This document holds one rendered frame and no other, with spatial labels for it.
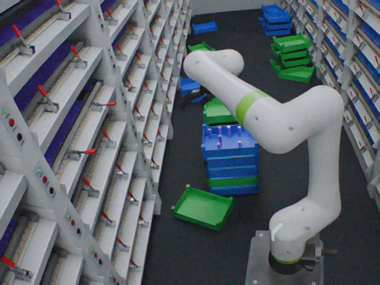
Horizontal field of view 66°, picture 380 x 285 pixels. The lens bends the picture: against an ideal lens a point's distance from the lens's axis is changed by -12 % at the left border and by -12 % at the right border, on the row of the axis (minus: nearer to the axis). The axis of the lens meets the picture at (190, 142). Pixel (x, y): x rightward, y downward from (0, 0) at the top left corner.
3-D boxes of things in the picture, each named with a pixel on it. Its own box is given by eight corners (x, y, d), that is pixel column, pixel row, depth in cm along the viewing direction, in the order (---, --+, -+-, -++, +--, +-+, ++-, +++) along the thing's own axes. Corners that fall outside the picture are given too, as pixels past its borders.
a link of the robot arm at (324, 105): (347, 218, 109) (353, 86, 80) (315, 242, 105) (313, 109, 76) (324, 200, 119) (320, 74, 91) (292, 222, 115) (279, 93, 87)
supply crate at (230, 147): (255, 130, 188) (255, 119, 183) (258, 154, 172) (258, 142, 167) (204, 134, 192) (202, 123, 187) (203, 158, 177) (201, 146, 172)
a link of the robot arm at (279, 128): (310, 148, 85) (314, 114, 76) (274, 170, 82) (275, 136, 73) (269, 115, 97) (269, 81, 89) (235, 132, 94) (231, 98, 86)
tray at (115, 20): (137, 6, 180) (140, -16, 171) (108, 47, 134) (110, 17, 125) (104, 1, 179) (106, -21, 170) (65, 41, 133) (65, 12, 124)
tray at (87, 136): (115, 95, 139) (115, 76, 133) (68, 205, 93) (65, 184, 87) (72, 87, 138) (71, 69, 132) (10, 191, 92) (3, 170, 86)
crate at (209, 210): (233, 205, 189) (233, 197, 184) (219, 232, 176) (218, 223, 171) (189, 192, 202) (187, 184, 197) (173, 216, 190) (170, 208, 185)
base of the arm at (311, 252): (334, 243, 116) (336, 234, 112) (335, 277, 105) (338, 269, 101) (270, 241, 124) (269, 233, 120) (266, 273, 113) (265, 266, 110)
